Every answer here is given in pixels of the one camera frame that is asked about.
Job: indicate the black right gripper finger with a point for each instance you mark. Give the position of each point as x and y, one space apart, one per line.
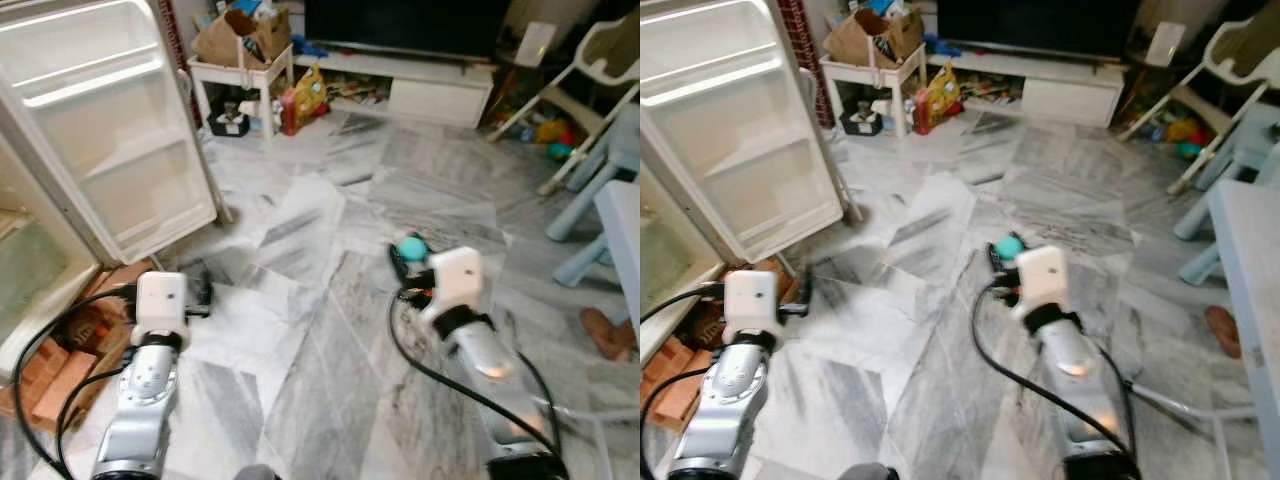
396 262
991 260

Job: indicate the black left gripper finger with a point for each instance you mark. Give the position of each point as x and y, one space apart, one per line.
803 280
202 282

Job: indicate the teal ball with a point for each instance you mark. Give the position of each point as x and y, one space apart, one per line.
1008 247
412 248

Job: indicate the silver fridge door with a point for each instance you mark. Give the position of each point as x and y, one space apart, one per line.
740 130
110 130

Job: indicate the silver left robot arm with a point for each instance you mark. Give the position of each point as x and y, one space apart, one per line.
140 410
730 410

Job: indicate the small silver fridge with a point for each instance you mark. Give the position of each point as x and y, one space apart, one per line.
665 270
30 280

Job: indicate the yellow and red bag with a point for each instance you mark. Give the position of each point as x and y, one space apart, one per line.
938 100
305 100

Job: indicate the white television cabinet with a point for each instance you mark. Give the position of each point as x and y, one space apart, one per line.
440 98
1070 98

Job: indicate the grey robot leg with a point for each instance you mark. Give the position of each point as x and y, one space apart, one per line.
255 472
865 472

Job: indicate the grey table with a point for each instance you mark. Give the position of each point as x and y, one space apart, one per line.
1250 300
622 250

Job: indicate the brown slipper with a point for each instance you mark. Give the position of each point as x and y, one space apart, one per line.
1222 332
605 335

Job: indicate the teal toy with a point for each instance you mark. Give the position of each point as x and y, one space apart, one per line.
1190 150
560 151

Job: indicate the pale blue plastic stool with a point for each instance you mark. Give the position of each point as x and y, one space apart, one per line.
600 200
1230 190

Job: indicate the yellow toy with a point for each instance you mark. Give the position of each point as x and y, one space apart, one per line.
1182 130
552 132

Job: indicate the small white side table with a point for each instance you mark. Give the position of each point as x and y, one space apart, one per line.
870 75
240 75

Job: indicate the flat screen television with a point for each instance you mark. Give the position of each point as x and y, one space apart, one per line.
400 25
1035 25

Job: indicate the brown paper bag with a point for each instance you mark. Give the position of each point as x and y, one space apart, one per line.
235 40
865 40

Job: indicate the white box device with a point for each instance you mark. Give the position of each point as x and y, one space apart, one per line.
535 45
1165 45

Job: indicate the white plastic chair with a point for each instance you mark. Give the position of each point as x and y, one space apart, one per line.
1240 60
600 60

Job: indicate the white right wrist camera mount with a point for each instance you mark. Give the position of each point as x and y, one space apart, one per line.
455 282
1040 280

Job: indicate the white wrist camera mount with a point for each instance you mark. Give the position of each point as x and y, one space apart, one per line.
455 282
160 305
1040 280
752 305

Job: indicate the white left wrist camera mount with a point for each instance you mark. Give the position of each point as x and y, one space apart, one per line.
752 305
160 305

